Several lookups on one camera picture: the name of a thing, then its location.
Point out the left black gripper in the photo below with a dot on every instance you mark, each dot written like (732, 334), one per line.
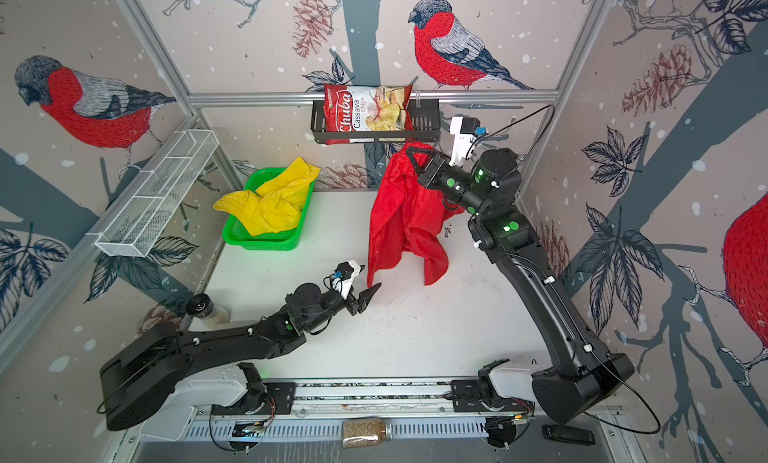
(362, 301)

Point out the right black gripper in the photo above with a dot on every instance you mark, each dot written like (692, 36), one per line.
(439, 172)

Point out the red shorts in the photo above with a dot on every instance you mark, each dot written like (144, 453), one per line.
(407, 217)

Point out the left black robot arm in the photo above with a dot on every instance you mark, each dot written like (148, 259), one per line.
(138, 381)

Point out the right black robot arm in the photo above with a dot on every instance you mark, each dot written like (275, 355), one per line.
(584, 371)

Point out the yellow shorts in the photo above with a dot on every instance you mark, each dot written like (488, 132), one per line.
(276, 205)

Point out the red Chuba chips bag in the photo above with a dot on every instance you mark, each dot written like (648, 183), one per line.
(356, 109)

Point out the glass jar of grains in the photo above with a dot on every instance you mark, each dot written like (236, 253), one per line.
(360, 433)

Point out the green plastic basket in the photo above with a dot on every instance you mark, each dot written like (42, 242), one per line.
(234, 232)

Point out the black-capped white bottle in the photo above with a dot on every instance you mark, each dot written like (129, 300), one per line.
(212, 315)

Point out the black remote device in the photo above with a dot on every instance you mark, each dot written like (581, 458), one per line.
(568, 434)

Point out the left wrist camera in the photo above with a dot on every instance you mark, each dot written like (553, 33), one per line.
(344, 275)

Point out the black wall shelf basket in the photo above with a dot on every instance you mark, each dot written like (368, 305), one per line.
(425, 119)

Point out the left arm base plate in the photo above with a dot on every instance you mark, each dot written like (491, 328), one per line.
(276, 398)

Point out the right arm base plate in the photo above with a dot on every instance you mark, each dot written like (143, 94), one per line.
(477, 395)

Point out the white wire mesh basket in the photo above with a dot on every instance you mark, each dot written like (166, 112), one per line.
(162, 187)

